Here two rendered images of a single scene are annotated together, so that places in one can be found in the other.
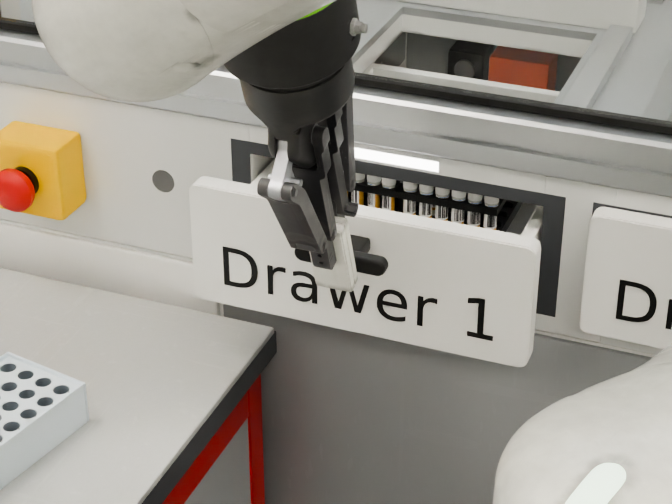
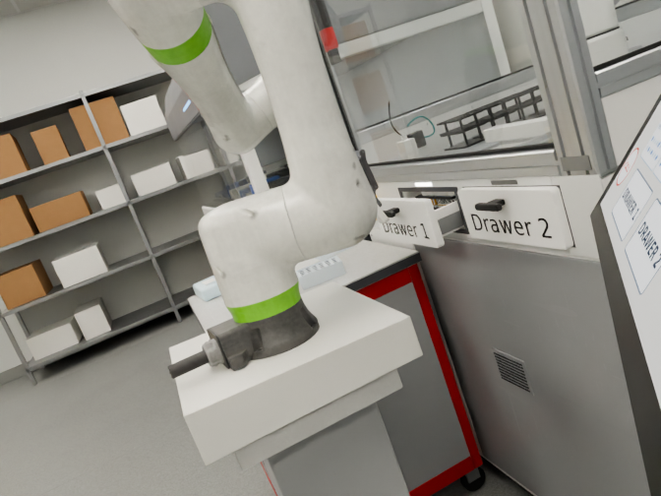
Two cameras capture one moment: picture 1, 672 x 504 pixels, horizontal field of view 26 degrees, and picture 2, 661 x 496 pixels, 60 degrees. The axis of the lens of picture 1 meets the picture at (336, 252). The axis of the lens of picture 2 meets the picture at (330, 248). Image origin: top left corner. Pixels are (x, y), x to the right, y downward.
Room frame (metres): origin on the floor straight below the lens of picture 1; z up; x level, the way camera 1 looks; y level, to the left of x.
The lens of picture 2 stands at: (0.03, -0.96, 1.16)
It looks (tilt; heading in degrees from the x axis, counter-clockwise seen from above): 12 degrees down; 52
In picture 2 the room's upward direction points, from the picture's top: 20 degrees counter-clockwise
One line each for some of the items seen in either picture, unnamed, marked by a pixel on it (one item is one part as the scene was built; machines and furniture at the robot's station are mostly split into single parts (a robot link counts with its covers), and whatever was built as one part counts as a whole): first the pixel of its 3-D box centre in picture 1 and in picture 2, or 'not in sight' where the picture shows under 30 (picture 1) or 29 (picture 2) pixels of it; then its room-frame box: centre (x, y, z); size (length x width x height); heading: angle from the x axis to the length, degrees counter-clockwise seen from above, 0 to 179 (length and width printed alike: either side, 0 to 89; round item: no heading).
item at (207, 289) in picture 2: not in sight; (211, 286); (0.82, 0.72, 0.78); 0.15 x 0.10 x 0.04; 74
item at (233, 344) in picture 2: not in sight; (243, 337); (0.44, -0.12, 0.87); 0.26 x 0.15 x 0.06; 164
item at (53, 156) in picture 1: (36, 171); not in sight; (1.17, 0.27, 0.88); 0.07 x 0.05 x 0.07; 69
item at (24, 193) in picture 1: (16, 187); not in sight; (1.14, 0.28, 0.88); 0.04 x 0.03 x 0.04; 69
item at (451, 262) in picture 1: (358, 269); (404, 220); (1.00, -0.02, 0.87); 0.29 x 0.02 x 0.11; 69
